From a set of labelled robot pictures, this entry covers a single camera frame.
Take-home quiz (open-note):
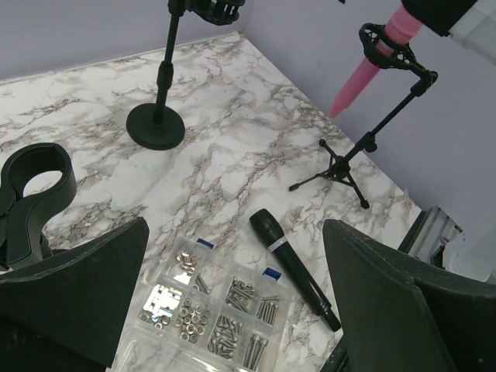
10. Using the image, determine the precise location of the pink microphone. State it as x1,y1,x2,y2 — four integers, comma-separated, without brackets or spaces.
329,5,422,118

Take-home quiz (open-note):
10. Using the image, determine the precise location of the black round-base shock-mount stand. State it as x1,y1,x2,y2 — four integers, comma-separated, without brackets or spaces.
126,0,246,151

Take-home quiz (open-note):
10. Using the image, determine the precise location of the black microphone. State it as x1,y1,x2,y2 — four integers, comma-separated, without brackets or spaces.
250,208,341,332

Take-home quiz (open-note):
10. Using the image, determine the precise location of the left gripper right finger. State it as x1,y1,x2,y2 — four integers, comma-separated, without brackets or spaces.
322,219,495,371

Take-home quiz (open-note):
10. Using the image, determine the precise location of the black tripod microphone stand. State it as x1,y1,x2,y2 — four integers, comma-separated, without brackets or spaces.
288,22,439,210

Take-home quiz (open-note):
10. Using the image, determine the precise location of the clear plastic screw organizer box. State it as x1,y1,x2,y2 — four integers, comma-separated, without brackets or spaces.
111,238,291,371

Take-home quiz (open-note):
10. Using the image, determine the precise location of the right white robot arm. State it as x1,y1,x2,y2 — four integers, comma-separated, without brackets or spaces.
402,0,495,64

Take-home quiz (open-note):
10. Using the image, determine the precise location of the black clip microphone stand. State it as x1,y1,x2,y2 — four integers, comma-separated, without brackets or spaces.
1,143,77,271

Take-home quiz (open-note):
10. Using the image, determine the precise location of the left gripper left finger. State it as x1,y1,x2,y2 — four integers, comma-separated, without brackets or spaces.
1,218,150,371

